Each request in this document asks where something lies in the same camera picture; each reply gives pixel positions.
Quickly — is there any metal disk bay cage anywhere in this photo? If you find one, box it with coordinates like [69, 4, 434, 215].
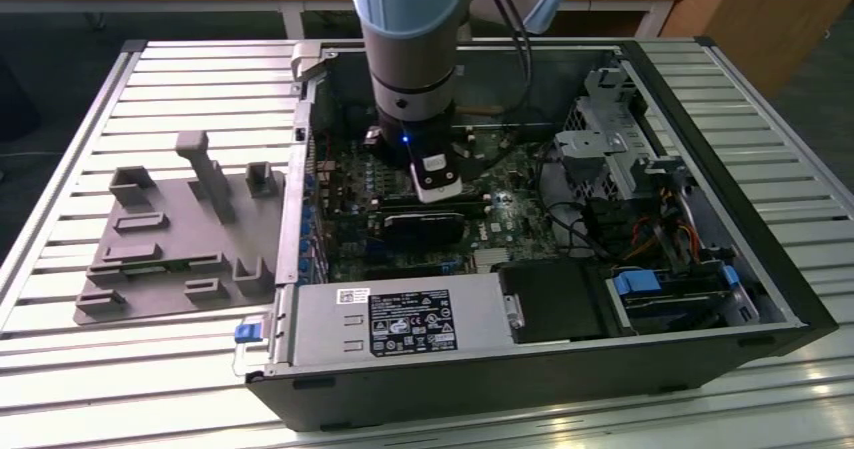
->
[551, 66, 692, 201]

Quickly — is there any small silver chipset heatsink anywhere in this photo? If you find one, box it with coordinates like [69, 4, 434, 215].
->
[475, 248, 514, 271]

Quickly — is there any black graphics card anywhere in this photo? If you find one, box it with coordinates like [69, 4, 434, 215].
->
[380, 211, 467, 246]

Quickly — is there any green RAM stick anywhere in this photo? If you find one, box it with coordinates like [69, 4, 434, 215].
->
[117, 263, 192, 276]

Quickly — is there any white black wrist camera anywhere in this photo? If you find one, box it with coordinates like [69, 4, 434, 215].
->
[407, 152, 464, 205]

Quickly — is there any green motherboard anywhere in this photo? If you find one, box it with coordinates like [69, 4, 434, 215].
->
[303, 128, 555, 283]

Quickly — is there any yellow orange wire bundle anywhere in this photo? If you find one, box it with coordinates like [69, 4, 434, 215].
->
[623, 183, 706, 270]

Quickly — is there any brown wooden cabinet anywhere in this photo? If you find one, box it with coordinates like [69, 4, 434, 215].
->
[659, 0, 854, 100]

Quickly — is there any black RAM slot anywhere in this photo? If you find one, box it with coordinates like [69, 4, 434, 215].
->
[378, 197, 486, 207]
[378, 201, 487, 211]
[378, 193, 486, 203]
[378, 205, 487, 216]

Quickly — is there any grey parts rack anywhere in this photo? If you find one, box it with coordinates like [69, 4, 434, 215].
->
[72, 131, 288, 326]

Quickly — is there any black grey PC case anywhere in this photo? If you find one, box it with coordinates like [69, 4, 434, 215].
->
[232, 37, 839, 433]

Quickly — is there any black plastic drive cover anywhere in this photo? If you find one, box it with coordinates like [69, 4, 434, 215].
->
[496, 258, 632, 345]

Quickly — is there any hard disk in blue carrier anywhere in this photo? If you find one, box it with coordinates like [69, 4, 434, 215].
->
[603, 263, 742, 335]

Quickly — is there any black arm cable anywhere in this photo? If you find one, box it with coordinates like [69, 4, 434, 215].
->
[466, 0, 535, 175]

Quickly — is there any grey power supply unit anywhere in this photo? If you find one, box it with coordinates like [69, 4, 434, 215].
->
[265, 271, 522, 370]

